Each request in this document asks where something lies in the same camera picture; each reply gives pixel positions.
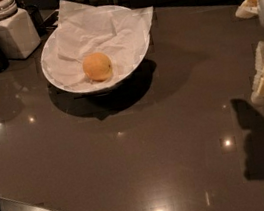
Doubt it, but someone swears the orange fruit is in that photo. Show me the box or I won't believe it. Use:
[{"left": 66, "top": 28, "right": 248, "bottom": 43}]
[{"left": 82, "top": 52, "right": 113, "bottom": 82}]

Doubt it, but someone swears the white oval bowl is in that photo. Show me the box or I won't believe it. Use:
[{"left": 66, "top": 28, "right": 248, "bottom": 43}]
[{"left": 32, "top": 0, "right": 159, "bottom": 102}]

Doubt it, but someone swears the white crumpled paper sheet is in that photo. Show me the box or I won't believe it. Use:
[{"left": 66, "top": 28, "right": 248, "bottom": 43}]
[{"left": 33, "top": 0, "right": 167, "bottom": 98}]

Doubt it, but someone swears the dark container behind jar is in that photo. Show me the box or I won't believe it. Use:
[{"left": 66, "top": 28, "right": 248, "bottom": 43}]
[{"left": 21, "top": 4, "right": 47, "bottom": 36}]

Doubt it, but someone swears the white ceramic jar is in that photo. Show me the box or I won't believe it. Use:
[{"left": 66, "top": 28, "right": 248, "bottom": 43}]
[{"left": 0, "top": 0, "right": 41, "bottom": 60}]

